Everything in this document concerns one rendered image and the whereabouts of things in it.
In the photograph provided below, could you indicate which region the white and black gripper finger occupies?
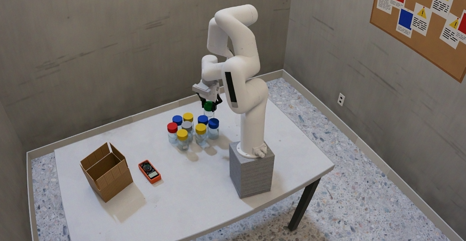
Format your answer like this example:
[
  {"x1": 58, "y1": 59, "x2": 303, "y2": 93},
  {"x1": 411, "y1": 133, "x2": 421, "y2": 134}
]
[
  {"x1": 196, "y1": 92, "x2": 206, "y2": 108},
  {"x1": 212, "y1": 94, "x2": 222, "y2": 112}
]

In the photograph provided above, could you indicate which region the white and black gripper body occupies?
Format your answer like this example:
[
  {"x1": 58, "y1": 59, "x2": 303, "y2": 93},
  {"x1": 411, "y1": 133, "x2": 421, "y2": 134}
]
[{"x1": 199, "y1": 83, "x2": 220, "y2": 102}]

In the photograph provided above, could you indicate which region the orange digital multimeter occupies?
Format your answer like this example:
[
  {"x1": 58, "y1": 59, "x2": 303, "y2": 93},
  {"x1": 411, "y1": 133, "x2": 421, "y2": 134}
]
[{"x1": 138, "y1": 160, "x2": 161, "y2": 184}]

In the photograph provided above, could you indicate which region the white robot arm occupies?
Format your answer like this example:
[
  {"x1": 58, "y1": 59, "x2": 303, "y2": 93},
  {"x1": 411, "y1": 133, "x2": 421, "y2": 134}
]
[{"x1": 192, "y1": 4, "x2": 269, "y2": 158}]

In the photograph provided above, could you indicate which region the clear bottle with red cap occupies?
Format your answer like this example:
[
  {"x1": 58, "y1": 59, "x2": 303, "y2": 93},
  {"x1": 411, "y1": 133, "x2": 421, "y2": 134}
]
[{"x1": 167, "y1": 122, "x2": 178, "y2": 144}]

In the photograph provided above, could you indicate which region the brown cardboard box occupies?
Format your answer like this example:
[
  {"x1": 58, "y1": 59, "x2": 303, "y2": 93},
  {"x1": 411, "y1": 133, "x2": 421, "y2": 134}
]
[{"x1": 80, "y1": 142, "x2": 133, "y2": 203}]

